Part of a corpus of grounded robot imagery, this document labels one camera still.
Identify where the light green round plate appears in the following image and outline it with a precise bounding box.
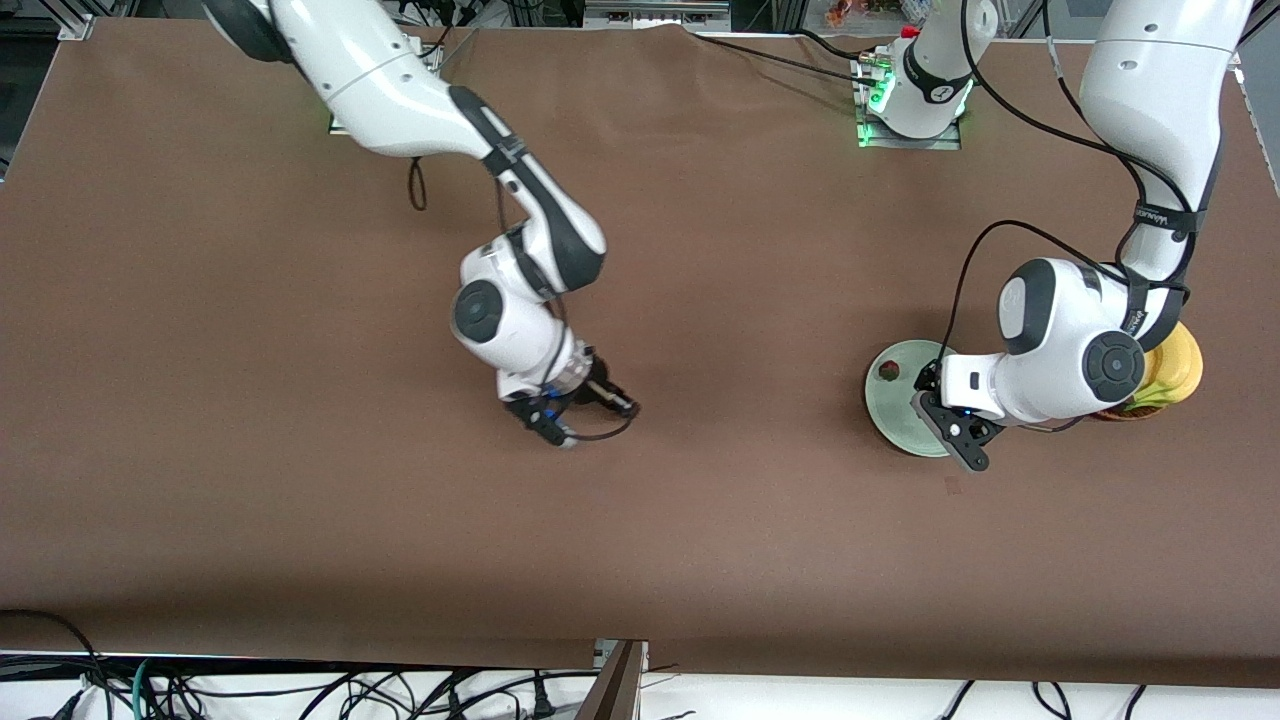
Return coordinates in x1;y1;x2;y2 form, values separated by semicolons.
864;339;956;459

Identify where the yellow banana bunch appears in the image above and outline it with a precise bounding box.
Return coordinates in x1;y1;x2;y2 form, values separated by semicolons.
1130;322;1204;412

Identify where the brown table cover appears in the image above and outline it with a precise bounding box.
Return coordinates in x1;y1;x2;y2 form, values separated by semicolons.
0;18;1280;691

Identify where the metal bar behind table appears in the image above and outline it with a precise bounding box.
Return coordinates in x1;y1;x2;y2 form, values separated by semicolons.
583;0;731;29

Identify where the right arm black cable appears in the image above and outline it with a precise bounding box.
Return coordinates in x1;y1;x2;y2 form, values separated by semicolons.
406;155;641;443

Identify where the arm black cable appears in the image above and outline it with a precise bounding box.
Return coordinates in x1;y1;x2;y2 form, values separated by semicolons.
940;0;1196;361
406;155;641;443

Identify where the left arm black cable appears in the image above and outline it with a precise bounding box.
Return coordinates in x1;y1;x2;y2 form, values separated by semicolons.
940;0;1196;361

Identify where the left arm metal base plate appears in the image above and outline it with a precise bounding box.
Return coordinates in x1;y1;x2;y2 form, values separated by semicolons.
852;50;963;151

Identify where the dark metal post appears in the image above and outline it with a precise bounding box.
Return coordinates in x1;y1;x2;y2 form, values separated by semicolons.
575;640;649;720

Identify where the black cable on table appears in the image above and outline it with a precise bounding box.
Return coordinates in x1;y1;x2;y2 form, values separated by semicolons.
683;28;881;86

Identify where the aluminium frame profile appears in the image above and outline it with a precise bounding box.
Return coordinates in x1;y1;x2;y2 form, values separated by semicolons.
40;0;113;41
1203;0;1280;73

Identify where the black floor cable loop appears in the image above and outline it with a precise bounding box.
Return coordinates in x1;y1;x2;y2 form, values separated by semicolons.
0;608;109;720

